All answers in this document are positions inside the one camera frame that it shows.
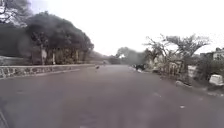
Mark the small animal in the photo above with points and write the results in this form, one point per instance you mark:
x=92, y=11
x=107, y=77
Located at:
x=97, y=67

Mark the distant trees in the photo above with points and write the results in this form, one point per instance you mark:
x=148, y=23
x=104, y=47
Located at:
x=128, y=56

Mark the dark vehicle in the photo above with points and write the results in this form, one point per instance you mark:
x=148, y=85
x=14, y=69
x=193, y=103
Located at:
x=140, y=67

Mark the grey asphalt road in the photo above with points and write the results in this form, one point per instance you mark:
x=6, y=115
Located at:
x=106, y=100

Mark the group of dark trees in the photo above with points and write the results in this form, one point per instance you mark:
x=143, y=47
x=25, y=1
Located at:
x=56, y=36

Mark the group of sparse trees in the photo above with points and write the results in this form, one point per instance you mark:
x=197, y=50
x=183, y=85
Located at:
x=186, y=45

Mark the white vehicle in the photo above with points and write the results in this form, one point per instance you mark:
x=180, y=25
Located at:
x=216, y=80

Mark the pale building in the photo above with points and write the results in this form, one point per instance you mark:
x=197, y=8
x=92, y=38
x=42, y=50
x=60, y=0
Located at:
x=218, y=55

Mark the low stone wall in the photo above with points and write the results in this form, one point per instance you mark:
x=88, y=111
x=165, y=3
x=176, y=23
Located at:
x=26, y=70

